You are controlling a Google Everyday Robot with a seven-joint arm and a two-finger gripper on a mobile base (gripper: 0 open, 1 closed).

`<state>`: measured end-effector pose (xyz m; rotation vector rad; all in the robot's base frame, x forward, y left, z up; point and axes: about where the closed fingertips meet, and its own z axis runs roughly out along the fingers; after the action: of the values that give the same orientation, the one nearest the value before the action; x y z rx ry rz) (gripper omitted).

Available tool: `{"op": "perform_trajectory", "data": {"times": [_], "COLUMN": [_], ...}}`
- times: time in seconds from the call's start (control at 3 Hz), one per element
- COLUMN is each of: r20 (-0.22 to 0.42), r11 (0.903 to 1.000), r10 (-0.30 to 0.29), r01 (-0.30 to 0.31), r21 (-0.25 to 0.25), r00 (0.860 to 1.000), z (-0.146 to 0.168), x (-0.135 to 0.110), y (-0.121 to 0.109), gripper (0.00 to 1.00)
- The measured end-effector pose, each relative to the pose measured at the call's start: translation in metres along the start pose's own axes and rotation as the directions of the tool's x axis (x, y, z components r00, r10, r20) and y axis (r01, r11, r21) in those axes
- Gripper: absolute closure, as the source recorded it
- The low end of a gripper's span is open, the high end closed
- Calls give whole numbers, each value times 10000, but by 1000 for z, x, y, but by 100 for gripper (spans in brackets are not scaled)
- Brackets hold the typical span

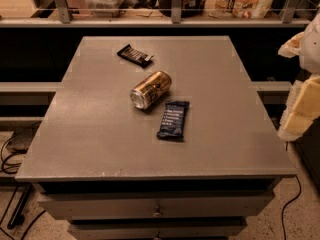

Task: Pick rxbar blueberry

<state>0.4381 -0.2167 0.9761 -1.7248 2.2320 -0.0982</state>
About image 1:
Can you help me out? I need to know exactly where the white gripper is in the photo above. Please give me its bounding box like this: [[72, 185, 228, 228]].
[[278, 14, 320, 141]]

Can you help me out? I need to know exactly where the black snack bar wrapper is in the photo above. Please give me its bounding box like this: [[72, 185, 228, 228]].
[[117, 44, 153, 68]]

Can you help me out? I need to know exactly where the gold soda can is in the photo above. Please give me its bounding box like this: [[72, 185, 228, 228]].
[[130, 71, 172, 110]]

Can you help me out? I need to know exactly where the black cable right floor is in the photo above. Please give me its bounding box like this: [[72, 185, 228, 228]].
[[280, 175, 302, 240]]

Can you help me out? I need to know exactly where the black cables left floor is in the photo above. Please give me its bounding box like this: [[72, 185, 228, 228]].
[[0, 122, 46, 240]]

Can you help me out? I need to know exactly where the grey power adapter box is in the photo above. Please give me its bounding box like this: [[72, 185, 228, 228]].
[[6, 128, 35, 153]]

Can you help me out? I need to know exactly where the colourful snack bag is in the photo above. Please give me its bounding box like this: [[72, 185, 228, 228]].
[[209, 0, 273, 19]]

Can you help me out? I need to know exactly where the grey metal shelf rail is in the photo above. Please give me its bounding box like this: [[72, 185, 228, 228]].
[[0, 0, 319, 28]]

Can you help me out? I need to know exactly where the dark blue rxbar wrapper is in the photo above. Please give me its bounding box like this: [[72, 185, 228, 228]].
[[157, 100, 190, 139]]

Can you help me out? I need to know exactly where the grey drawer cabinet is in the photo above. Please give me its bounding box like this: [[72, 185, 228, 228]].
[[16, 36, 296, 240]]

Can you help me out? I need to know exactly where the round drawer knob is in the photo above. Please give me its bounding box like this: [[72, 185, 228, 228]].
[[153, 209, 163, 218]]

